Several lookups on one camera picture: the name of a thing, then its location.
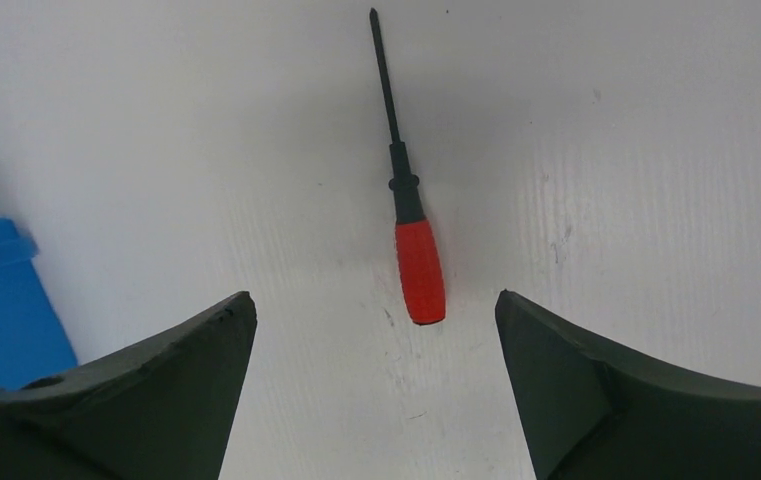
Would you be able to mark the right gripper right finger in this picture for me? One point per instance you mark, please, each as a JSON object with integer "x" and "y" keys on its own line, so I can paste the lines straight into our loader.
{"x": 592, "y": 408}

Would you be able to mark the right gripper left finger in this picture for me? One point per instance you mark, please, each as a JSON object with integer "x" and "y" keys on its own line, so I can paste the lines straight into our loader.
{"x": 162, "y": 408}

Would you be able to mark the red handled screwdriver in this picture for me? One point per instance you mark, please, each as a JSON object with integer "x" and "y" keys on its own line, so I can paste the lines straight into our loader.
{"x": 418, "y": 260}

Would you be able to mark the blue plastic bin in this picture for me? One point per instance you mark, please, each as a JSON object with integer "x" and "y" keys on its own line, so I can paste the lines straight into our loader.
{"x": 33, "y": 343}

